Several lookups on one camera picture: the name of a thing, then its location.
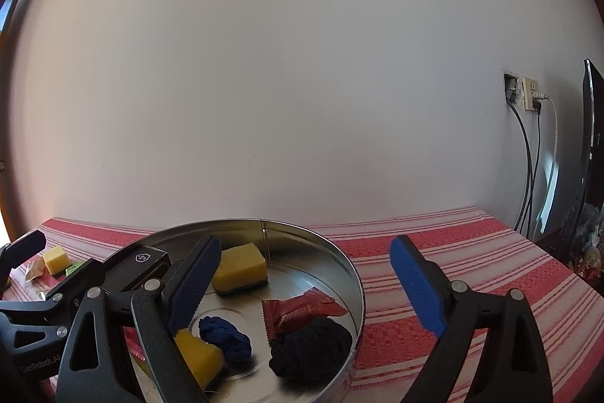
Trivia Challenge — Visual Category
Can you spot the green tissue pack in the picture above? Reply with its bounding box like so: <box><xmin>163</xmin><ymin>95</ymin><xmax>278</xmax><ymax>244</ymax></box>
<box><xmin>65</xmin><ymin>262</ymin><xmax>84</xmax><ymax>276</ymax></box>

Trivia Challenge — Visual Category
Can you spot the large yellow green sponge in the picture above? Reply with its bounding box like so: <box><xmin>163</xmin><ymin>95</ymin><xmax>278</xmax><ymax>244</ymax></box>
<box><xmin>43</xmin><ymin>246</ymin><xmax>72</xmax><ymax>276</ymax></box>

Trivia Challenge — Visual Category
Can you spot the black box with badge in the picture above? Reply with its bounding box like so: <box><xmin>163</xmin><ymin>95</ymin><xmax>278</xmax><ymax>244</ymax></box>
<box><xmin>101</xmin><ymin>243</ymin><xmax>171</xmax><ymax>293</ymax></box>

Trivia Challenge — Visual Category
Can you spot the yellow green scouring sponge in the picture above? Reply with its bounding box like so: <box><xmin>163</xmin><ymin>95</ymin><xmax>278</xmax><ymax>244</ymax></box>
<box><xmin>141</xmin><ymin>327</ymin><xmax>228</xmax><ymax>392</ymax></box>

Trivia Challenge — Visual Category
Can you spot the blue knotted cloth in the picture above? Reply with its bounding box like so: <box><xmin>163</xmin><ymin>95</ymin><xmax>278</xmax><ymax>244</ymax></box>
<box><xmin>197</xmin><ymin>316</ymin><xmax>252</xmax><ymax>370</ymax></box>

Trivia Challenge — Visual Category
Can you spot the dark red snack packet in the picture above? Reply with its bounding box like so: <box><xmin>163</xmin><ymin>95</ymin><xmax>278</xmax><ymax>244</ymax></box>
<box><xmin>261</xmin><ymin>287</ymin><xmax>348</xmax><ymax>341</ymax></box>

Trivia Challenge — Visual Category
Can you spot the black knotted cloth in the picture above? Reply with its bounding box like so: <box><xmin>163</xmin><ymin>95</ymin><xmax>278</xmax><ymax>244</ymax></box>
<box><xmin>268</xmin><ymin>318</ymin><xmax>352</xmax><ymax>389</ymax></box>

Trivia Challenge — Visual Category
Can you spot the beige snack packet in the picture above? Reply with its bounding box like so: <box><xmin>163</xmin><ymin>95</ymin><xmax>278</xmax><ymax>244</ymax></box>
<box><xmin>25</xmin><ymin>256</ymin><xmax>46</xmax><ymax>282</ymax></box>

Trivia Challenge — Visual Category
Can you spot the red striped tablecloth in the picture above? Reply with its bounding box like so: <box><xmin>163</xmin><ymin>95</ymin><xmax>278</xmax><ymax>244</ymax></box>
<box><xmin>4</xmin><ymin>204</ymin><xmax>604</xmax><ymax>403</ymax></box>

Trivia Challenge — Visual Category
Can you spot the blue round cookie tin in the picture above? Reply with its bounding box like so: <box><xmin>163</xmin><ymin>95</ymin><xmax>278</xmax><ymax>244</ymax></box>
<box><xmin>140</xmin><ymin>219</ymin><xmax>365</xmax><ymax>402</ymax></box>

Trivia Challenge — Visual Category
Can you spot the black monitor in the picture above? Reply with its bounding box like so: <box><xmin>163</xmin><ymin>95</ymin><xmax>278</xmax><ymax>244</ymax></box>
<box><xmin>561</xmin><ymin>58</ymin><xmax>603</xmax><ymax>250</ymax></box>

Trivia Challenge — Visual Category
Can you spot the black power cable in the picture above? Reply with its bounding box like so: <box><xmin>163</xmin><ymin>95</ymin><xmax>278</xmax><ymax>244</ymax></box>
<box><xmin>504</xmin><ymin>97</ymin><xmax>543</xmax><ymax>238</ymax></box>

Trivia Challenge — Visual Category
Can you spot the wall power socket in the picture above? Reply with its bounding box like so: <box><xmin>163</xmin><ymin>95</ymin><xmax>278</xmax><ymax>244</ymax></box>
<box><xmin>504</xmin><ymin>71</ymin><xmax>539</xmax><ymax>111</ymax></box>

